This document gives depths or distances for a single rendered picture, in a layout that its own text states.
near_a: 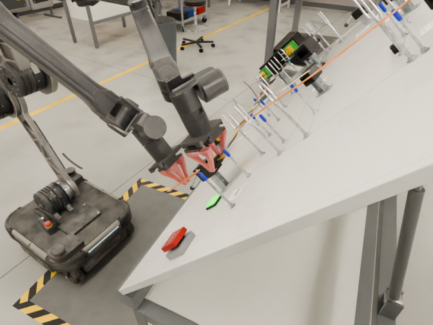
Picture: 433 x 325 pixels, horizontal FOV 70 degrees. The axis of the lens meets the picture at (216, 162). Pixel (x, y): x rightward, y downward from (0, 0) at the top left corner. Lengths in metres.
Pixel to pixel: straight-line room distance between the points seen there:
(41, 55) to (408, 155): 0.69
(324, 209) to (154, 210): 1.96
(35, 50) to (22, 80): 0.70
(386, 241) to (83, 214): 1.62
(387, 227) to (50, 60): 0.92
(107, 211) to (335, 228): 1.36
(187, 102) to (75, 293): 1.55
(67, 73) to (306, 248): 0.85
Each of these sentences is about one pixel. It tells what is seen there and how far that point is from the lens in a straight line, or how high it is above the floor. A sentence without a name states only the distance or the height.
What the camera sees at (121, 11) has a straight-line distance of 5.96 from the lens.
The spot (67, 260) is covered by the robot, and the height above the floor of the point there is 0.24.
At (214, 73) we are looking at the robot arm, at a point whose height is 1.38.
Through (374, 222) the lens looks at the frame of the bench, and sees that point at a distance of 1.25.
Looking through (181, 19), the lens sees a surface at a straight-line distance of 6.26.
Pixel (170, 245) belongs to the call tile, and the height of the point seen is 1.12.
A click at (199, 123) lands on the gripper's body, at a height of 1.29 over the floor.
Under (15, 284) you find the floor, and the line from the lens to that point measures 2.23.
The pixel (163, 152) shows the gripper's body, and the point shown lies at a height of 1.16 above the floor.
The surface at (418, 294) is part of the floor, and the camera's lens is 2.19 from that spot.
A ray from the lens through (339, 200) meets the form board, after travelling 0.38.
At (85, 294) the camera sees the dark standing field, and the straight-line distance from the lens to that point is 2.01.
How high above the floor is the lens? 1.64
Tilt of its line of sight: 38 degrees down
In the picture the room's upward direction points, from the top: straight up
